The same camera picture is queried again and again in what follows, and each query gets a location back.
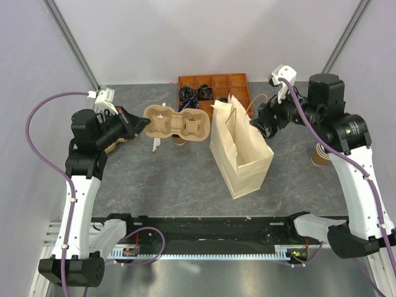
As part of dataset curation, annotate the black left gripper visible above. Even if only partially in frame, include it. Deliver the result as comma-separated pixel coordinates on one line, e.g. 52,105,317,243
95,105,150,149

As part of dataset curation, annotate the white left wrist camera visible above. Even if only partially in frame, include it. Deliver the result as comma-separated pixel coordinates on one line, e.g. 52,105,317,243
87,87,118,114

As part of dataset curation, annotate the dark coiled band left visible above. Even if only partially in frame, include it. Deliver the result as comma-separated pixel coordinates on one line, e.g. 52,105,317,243
179,85,196,101

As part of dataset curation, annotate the brown pulp cup carrier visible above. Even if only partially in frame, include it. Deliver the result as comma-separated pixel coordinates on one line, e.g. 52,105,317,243
143,105,211,142
105,138,127,154

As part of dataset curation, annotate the orange compartment tray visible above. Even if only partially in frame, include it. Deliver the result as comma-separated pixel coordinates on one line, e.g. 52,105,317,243
178,73,253,119

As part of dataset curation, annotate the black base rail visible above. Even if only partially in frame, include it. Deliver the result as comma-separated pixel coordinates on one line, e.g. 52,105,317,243
89,212,322,256

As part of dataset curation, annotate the brown black coiled band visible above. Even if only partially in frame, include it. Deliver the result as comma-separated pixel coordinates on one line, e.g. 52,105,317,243
197,84,213,101

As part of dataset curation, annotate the white slotted cable duct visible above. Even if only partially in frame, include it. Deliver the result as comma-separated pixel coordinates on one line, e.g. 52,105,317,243
108,246,308,261

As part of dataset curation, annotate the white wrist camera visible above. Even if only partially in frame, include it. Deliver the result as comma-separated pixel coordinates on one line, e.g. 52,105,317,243
269,64,297,104
87,87,118,114

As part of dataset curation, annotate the single paper cup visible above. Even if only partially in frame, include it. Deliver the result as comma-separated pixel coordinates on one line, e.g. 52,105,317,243
172,136,186,145

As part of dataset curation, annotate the stack of paper cups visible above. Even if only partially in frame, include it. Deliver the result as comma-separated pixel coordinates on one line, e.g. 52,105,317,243
311,143,330,166

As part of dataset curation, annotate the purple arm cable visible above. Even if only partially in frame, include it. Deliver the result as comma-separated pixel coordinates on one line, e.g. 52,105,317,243
278,77,396,297
25,91,93,297

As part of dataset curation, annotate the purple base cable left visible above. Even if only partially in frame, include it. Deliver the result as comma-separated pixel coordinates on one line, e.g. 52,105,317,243
105,226,166,267

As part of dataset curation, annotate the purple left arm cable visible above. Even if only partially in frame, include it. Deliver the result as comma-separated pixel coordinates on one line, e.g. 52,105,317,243
25,91,93,297

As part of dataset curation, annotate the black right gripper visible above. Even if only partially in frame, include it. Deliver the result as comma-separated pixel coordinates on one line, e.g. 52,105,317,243
250,80,323,137

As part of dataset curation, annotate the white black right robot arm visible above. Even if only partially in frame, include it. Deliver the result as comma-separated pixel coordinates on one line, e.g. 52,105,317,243
250,74,395,259

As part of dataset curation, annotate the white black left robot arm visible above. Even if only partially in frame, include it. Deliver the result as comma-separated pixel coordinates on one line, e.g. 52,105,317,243
38,106,150,287

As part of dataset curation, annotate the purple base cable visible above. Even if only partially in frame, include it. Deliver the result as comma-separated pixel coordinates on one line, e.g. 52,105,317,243
105,226,166,267
286,241,324,269

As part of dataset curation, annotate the blue striped coiled band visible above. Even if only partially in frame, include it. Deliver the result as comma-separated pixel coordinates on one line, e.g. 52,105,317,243
178,97,199,112

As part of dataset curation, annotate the kraft paper bag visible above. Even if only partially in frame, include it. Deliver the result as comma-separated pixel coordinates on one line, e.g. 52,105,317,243
210,94,274,199

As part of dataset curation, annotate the white straw pack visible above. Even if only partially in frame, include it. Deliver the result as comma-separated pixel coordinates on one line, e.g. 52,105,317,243
151,102,168,152

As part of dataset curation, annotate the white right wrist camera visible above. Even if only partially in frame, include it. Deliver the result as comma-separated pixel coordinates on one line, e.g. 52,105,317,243
269,64,297,104

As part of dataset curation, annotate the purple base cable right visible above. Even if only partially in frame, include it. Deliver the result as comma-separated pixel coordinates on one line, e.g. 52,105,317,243
286,241,324,269

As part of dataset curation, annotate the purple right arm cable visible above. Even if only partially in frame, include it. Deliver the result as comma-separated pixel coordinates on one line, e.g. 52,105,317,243
278,77,396,297

